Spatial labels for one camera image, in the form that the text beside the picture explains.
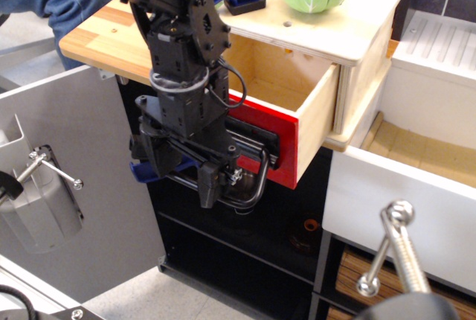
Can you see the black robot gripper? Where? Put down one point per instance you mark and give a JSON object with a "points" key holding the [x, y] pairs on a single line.
{"points": [[187, 124]]}

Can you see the red front wooden drawer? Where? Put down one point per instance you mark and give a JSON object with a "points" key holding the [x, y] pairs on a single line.
{"points": [[291, 94]]}

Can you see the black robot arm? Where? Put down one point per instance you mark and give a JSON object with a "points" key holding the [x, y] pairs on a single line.
{"points": [[185, 118]]}

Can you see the light plywood box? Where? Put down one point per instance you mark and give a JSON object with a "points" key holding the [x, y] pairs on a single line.
{"points": [[354, 35]]}

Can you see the small steel pot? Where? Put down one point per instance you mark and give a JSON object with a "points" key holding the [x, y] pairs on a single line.
{"points": [[246, 193]]}

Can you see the black cabinet shelf unit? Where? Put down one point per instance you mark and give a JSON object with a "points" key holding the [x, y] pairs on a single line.
{"points": [[246, 257]]}

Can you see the grey cabinet door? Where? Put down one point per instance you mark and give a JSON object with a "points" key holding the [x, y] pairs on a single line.
{"points": [[83, 224]]}

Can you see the brown glass jar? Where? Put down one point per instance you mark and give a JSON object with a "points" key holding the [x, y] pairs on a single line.
{"points": [[304, 234]]}

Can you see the steel clamp screw left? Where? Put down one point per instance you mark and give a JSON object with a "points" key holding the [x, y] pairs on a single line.
{"points": [[41, 160]]}

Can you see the steel clamp screw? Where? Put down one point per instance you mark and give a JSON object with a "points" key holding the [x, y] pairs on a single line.
{"points": [[396, 217], [41, 160]]}

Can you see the steel clamp screw right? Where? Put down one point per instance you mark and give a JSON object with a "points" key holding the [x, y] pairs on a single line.
{"points": [[396, 217]]}

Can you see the white toy sink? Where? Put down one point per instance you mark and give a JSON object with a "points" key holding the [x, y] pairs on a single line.
{"points": [[417, 143]]}

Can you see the person leg in jeans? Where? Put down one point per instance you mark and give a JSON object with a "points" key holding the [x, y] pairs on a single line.
{"points": [[63, 16]]}

